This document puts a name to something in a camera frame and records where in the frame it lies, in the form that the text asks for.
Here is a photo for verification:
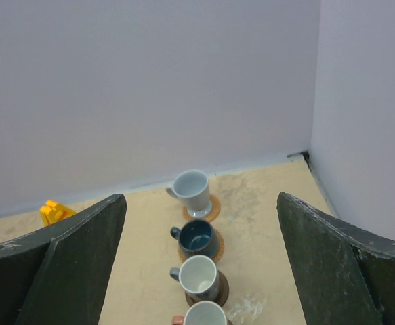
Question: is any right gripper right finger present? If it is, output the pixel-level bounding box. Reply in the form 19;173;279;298
277;192;395;324

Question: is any yellow blue block structure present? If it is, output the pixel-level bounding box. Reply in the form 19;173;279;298
39;200;77;226

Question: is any dark wooden coaster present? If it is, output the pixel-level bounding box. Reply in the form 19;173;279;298
184;271;230;307

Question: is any pink patterned cup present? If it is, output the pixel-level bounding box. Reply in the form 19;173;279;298
171;301;232;325

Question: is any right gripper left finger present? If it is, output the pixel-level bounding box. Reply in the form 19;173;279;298
0;194;127;324

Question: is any grey printed mug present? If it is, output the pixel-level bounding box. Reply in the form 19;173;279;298
169;255;220;301

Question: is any woven rattan coaster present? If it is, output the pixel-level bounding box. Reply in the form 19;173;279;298
182;194;221;222
177;230;225;263

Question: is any dark blue cup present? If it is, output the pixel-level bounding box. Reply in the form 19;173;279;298
170;219;219;260

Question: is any light blue cup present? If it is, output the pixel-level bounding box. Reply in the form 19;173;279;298
165;169;212;219

